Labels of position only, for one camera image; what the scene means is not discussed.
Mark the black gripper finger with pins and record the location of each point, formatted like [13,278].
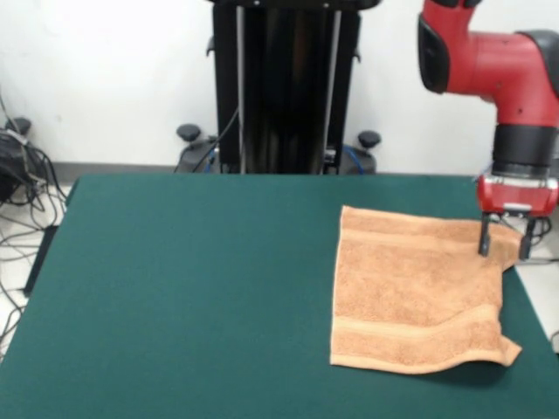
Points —
[525,244]
[485,235]

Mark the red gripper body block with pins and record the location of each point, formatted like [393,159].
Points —
[515,196]

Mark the tan terry towel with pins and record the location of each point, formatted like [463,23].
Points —
[393,283]

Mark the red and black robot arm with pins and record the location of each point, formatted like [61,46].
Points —
[502,65]

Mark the dark green tablecloth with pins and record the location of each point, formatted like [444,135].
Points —
[131,262]

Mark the black caster base leg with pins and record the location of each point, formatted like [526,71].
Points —
[8,174]

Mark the black pedestal base leg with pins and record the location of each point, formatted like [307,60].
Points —
[369,139]
[188,133]

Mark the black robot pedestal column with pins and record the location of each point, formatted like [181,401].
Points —
[284,87]

